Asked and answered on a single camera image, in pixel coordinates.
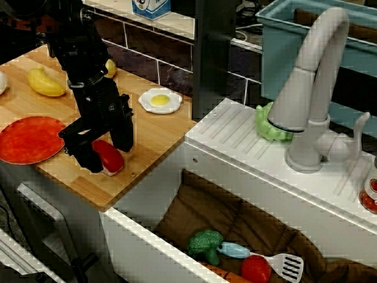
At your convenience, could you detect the black knob lever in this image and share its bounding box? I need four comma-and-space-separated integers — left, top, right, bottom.
71, 252, 100, 283

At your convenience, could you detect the yellow toy potato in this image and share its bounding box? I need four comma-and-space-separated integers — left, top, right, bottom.
104, 58, 117, 79

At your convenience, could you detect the toy fried egg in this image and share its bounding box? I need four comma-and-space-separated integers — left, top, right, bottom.
138, 87, 183, 114

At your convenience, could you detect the blue white milk carton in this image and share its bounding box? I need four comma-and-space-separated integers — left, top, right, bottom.
131, 0, 171, 21

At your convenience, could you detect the grey toy faucet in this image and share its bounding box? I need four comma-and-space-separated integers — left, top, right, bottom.
266, 6, 372, 174

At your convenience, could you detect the green toy broccoli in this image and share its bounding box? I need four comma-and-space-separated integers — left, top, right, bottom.
187, 229, 224, 266

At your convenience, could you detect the yellow toy banana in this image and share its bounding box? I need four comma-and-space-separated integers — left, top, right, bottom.
27, 65, 67, 97

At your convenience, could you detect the white metal rail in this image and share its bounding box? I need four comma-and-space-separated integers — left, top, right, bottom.
0, 229, 58, 283

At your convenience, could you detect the green toy lettuce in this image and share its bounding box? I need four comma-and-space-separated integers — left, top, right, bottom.
254, 102, 295, 143

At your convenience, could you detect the light wooden shelf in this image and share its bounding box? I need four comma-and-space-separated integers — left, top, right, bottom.
82, 0, 197, 45

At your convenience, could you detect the black vertical post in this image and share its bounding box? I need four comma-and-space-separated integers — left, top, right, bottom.
191, 0, 238, 122

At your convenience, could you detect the teal plastic bin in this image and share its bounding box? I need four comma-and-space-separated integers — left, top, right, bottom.
254, 0, 377, 137

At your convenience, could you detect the white cable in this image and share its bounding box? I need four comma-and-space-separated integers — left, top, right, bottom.
234, 23, 263, 41

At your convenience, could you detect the red toy tomato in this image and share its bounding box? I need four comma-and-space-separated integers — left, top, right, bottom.
240, 255, 272, 283

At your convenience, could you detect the tomato print can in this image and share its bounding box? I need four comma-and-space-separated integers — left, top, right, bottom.
358, 156, 377, 215

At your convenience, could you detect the white toy sink unit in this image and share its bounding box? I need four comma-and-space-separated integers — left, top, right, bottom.
99, 98, 377, 283

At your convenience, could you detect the blue handled white spatula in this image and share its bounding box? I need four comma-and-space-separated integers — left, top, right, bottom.
217, 241, 305, 283

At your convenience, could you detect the wooden kitchen countertop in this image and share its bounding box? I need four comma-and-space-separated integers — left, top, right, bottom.
0, 44, 198, 213

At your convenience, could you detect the red round plate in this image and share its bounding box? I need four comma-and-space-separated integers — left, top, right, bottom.
0, 116, 67, 166

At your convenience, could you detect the orange toy carrot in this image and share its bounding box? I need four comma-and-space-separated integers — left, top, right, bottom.
196, 260, 254, 283

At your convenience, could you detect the red tuna nigiri sushi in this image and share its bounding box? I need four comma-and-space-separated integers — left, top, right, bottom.
91, 139, 125, 177

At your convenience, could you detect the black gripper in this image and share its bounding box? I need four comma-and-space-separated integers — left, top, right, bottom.
58, 77, 135, 174

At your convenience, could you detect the grey oven door handle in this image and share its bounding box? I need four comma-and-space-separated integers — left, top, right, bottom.
16, 182, 75, 236

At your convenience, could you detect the dark tiled backsplash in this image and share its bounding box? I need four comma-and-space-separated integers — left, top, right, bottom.
88, 7, 263, 106

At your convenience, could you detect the brown quilted cloth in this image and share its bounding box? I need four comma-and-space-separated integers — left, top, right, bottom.
154, 169, 377, 283

